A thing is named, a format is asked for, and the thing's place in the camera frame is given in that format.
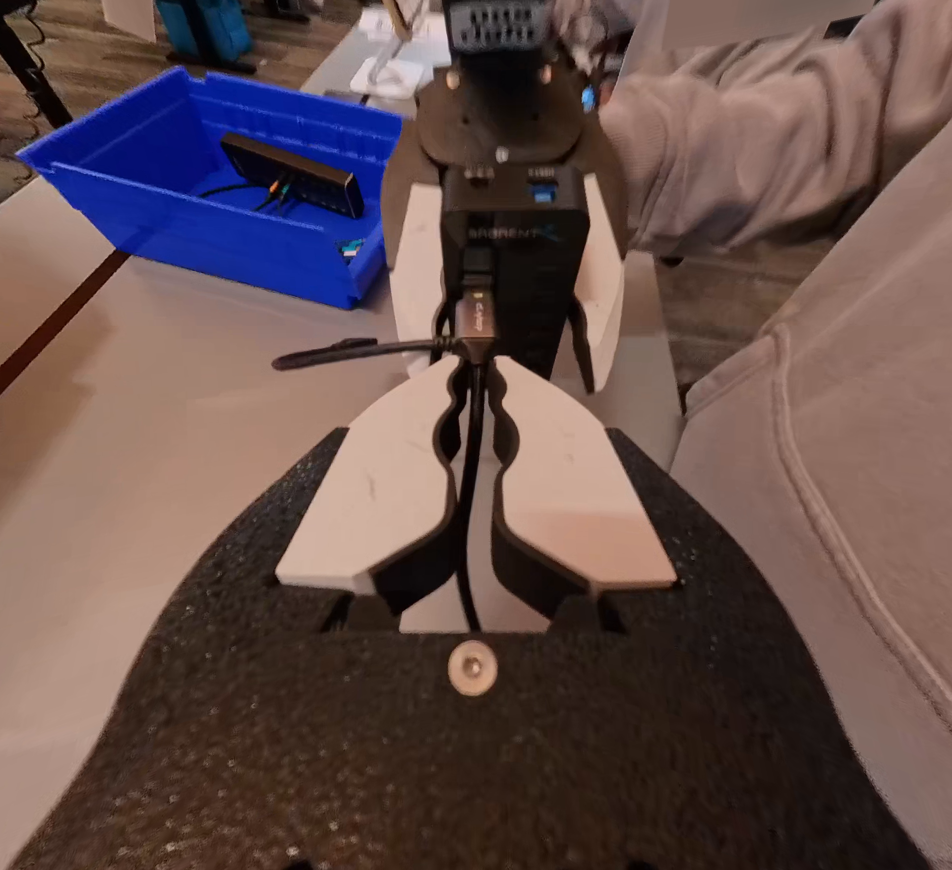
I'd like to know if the person's right forearm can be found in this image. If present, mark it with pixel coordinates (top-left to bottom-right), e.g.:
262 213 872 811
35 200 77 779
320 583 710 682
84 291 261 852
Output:
554 0 952 253

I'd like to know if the person's grey hoodie torso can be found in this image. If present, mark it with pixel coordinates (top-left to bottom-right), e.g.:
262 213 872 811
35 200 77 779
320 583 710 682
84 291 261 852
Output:
669 133 952 864

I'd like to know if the black usb hub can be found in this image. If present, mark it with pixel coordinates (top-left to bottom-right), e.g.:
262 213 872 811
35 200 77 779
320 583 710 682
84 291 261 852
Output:
439 163 592 383

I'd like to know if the black usb cable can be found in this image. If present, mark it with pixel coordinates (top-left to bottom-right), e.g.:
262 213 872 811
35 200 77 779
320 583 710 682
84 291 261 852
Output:
452 245 501 631

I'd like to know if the blue plastic bin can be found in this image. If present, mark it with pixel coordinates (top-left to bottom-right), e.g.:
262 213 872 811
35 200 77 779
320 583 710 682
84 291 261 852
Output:
16 65 406 311

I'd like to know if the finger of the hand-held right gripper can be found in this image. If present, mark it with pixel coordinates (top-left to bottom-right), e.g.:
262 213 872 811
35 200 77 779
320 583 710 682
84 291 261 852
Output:
388 182 451 376
565 174 627 396

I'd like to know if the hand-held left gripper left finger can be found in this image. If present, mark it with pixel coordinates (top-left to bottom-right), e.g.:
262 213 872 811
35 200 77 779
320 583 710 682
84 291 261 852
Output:
274 355 466 618

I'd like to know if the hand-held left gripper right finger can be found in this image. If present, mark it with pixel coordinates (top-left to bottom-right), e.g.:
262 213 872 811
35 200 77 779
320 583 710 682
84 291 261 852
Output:
487 355 679 620

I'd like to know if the white stand base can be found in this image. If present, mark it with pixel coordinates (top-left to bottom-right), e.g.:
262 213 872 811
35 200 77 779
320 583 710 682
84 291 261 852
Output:
350 7 455 101

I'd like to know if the teal bag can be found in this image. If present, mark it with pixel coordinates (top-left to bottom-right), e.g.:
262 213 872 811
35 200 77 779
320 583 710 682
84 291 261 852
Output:
155 0 254 63

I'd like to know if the black multiport hub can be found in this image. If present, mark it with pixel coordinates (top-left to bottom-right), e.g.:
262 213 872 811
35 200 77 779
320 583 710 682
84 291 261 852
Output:
219 133 367 220

